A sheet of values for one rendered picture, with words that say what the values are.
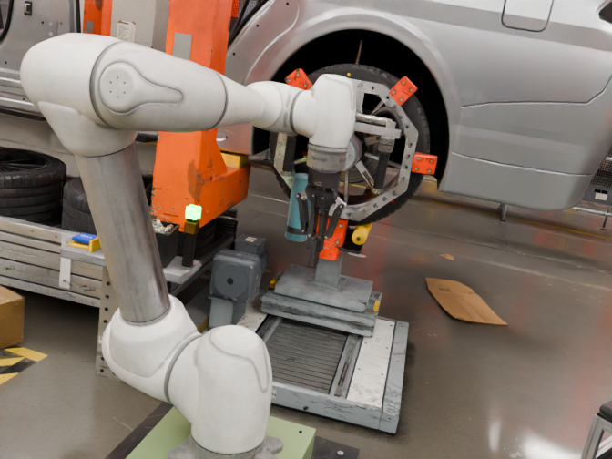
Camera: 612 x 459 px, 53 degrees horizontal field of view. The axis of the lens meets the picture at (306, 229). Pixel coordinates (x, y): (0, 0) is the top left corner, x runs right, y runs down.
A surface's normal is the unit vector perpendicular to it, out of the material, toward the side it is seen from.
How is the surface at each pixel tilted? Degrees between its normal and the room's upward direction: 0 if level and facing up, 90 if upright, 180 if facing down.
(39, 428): 0
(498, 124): 90
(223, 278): 90
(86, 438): 0
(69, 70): 81
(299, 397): 90
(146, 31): 90
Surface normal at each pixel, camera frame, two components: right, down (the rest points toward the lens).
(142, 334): 0.03, -0.11
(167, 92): 0.71, 0.21
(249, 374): 0.49, -0.02
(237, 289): -0.20, 0.23
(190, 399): -0.54, 0.18
